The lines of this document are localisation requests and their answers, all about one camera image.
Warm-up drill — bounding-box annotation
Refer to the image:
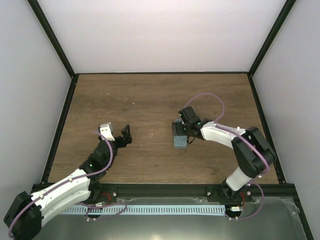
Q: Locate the light blue glasses case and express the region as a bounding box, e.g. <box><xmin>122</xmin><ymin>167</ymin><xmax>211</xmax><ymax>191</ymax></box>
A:
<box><xmin>173</xmin><ymin>118</ymin><xmax>188</xmax><ymax>149</ymax></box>

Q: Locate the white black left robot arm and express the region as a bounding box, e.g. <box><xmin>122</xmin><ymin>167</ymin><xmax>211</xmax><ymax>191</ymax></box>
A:
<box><xmin>3</xmin><ymin>132</ymin><xmax>132</xmax><ymax>240</ymax></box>

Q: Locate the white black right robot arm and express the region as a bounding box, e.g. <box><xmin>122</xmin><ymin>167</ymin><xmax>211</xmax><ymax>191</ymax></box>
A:
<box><xmin>120</xmin><ymin>106</ymin><xmax>276</xmax><ymax>202</ymax></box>

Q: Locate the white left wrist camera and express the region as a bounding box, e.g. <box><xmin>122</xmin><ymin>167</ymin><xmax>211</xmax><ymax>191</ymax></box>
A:
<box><xmin>99</xmin><ymin>122</ymin><xmax>115</xmax><ymax>142</ymax></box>

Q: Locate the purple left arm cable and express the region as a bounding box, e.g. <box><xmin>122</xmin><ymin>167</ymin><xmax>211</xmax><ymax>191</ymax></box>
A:
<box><xmin>8</xmin><ymin>130</ymin><xmax>128</xmax><ymax>238</ymax></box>

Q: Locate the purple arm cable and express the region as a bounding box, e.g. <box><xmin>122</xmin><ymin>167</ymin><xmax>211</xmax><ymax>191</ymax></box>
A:
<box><xmin>186</xmin><ymin>92</ymin><xmax>271</xmax><ymax>221</ymax></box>
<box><xmin>8</xmin><ymin>130</ymin><xmax>128</xmax><ymax>238</ymax></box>

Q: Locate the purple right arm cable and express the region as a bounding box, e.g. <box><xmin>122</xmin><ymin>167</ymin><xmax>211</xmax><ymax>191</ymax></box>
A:
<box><xmin>186</xmin><ymin>92</ymin><xmax>271</xmax><ymax>221</ymax></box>

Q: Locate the light blue slotted cable duct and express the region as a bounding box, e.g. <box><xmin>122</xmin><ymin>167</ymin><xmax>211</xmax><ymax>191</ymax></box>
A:
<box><xmin>59</xmin><ymin>204</ymin><xmax>226</xmax><ymax>216</ymax></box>

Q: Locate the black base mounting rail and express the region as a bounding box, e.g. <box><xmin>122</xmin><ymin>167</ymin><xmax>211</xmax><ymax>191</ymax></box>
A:
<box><xmin>32</xmin><ymin>183</ymin><xmax>296</xmax><ymax>204</ymax></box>

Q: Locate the black aluminium frame post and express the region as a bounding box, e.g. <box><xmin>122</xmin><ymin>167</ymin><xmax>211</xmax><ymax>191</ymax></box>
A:
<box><xmin>26</xmin><ymin>0</ymin><xmax>76</xmax><ymax>76</ymax></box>

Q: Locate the black right frame post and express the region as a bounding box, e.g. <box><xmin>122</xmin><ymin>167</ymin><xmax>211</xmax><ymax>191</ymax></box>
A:
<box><xmin>248</xmin><ymin>0</ymin><xmax>297</xmax><ymax>75</ymax></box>

